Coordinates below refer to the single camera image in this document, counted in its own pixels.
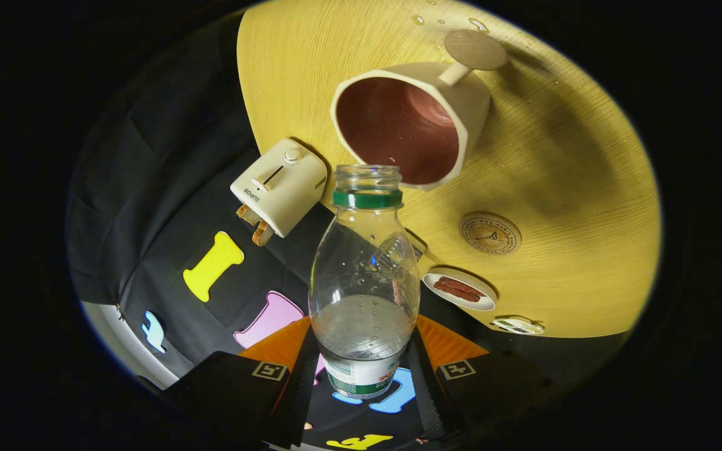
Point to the white toaster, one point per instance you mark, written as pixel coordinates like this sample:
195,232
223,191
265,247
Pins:
286,188

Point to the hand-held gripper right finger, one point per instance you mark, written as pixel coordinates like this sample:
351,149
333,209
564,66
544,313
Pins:
427,401

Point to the cream cup with maroon inside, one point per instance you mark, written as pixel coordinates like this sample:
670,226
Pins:
467,100

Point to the round cork coaster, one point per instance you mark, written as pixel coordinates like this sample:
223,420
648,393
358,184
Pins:
491,233

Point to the red-brown meat patty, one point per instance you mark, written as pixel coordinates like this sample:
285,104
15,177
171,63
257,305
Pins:
458,294
467,285

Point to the white divided condiment dish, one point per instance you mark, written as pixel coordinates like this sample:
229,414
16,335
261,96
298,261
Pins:
517,326

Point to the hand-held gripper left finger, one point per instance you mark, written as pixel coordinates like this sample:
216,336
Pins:
292,407

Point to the white round plate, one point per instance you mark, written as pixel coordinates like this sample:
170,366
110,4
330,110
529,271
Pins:
431,283

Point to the wooden table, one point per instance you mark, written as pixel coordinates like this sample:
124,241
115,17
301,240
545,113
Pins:
574,188

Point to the toasted bread slice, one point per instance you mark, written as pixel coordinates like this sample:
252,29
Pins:
262,233
248,215

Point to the clear plastic juice bottle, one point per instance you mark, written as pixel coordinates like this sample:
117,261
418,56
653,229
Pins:
364,269

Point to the black backdrop cloth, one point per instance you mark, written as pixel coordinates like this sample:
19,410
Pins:
167,188

